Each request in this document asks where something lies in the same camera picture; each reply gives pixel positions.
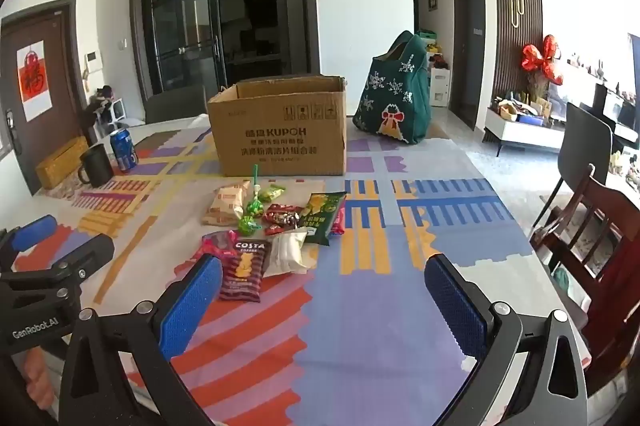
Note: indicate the pile of small ornaments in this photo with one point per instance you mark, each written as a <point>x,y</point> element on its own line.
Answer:
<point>520,106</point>

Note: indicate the green round lollipop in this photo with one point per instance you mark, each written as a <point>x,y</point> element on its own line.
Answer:
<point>255,208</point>
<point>245,224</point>

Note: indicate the green stick candy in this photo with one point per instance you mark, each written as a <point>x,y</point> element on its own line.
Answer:
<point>255,178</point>

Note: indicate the white intercom panel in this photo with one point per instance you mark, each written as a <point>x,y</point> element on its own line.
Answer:
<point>92,56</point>

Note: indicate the beige cracker packet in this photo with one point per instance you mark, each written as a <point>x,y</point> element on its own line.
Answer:
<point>225,206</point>

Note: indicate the blue soda can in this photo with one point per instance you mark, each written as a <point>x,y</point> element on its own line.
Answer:
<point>123,151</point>

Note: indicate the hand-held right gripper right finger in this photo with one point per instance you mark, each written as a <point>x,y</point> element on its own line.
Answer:
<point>455,306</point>

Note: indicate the green knitted bag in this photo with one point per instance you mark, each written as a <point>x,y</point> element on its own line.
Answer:
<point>395,91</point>

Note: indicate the brown striped snack bag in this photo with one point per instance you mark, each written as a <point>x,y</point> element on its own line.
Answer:
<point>245,273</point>

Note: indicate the brown entrance door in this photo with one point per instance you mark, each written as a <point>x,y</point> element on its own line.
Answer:
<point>62,71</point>

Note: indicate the white snack packet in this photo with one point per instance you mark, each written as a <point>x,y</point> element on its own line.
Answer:
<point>287,253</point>

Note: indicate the dark cloth bundle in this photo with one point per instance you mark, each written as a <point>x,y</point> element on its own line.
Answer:
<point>100,101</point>

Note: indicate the black chair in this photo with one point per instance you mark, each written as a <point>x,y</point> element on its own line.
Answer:
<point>585,141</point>

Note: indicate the dark slatted wall panel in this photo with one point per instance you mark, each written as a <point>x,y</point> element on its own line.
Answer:
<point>530,6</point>

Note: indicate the gold wall ornament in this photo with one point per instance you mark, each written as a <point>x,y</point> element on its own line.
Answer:
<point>516,3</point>

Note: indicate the dark framed glass sliding door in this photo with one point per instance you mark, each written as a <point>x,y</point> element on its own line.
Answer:
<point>175,31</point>

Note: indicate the red bow balloon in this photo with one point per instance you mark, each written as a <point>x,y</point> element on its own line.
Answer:
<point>537,56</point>

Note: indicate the dark interior door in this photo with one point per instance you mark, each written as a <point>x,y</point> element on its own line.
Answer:
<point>467,56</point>

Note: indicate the red snack packet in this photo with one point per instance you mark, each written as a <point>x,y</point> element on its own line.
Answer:
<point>340,223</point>

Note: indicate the green chip bag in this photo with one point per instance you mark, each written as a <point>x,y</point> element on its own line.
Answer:
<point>322,218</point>

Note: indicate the brown cardboard box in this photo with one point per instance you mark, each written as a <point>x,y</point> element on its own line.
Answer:
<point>280,141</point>

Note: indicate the black mug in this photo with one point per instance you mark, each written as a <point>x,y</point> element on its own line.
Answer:
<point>97,166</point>

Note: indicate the white cube shelf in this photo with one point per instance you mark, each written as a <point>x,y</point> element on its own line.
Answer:
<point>112,113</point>

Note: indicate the person's left hand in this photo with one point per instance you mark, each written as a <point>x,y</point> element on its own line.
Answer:
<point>37,378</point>

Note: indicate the dark wooden chair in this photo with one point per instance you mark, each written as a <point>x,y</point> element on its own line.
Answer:
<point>615,286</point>

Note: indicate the yellow oblong box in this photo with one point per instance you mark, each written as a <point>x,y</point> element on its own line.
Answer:
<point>60,163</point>

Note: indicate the yellow-green candy packet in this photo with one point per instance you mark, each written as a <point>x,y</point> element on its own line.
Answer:
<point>271,193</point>

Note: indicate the red candy packet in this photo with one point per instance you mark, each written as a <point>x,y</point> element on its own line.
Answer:
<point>282,223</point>
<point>281,208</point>

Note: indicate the white low cabinet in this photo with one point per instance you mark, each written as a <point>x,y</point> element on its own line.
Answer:
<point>520,131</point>

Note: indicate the red and white door poster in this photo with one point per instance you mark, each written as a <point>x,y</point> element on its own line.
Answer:
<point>35,81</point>

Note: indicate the small framed wall picture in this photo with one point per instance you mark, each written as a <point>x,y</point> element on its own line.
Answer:
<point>432,1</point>

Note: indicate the pink snack packet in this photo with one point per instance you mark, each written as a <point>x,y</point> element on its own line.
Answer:
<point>215,246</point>

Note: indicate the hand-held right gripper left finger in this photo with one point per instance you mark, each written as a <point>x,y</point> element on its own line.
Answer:
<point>192,306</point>

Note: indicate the white storage cabinet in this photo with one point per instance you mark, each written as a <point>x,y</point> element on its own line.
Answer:
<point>439,88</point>

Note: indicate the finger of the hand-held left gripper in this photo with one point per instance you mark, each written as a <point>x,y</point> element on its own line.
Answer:
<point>35,228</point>
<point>85,253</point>

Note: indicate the colourful printed tablecloth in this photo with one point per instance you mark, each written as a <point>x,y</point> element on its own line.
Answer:
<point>380,306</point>

